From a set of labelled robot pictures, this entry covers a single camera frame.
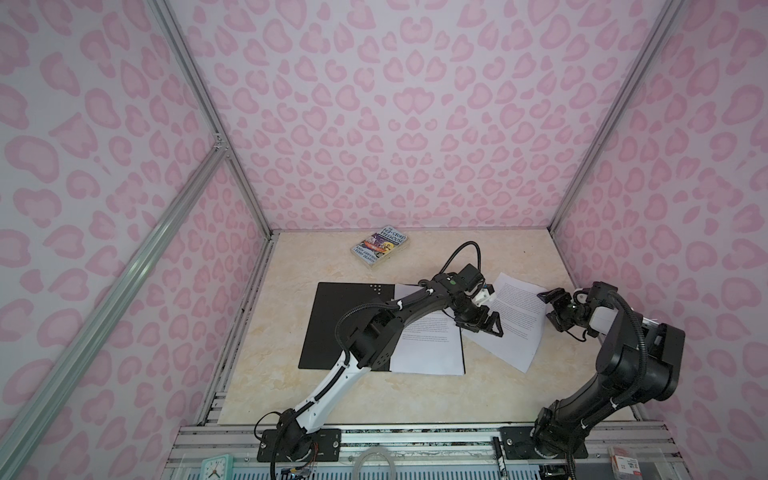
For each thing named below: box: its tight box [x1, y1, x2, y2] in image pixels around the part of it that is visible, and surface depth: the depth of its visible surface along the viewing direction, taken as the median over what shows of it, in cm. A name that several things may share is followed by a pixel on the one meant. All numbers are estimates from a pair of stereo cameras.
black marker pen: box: [492, 436, 507, 480], surface depth 72 cm
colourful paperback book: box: [350, 225, 409, 268], surface depth 116 cm
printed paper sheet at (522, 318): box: [463, 273, 548, 373], surface depth 96 cm
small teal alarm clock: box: [200, 454, 234, 480], surface depth 70 cm
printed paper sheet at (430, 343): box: [390, 284, 465, 375], surface depth 88 cm
